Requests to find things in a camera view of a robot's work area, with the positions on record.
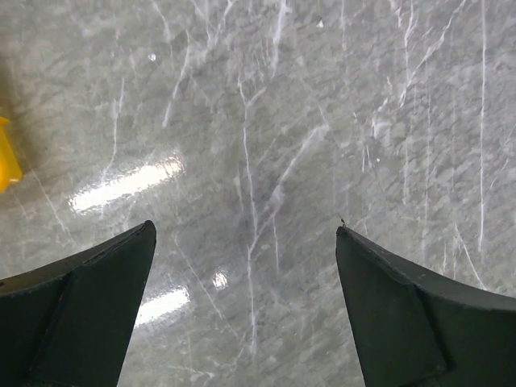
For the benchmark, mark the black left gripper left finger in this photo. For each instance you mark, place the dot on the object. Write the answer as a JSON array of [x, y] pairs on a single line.
[[69, 323]]

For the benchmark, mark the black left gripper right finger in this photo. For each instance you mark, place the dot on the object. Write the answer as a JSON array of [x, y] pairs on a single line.
[[414, 327]]

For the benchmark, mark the yellow plastic bin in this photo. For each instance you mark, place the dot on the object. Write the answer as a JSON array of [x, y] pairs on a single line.
[[10, 171]]

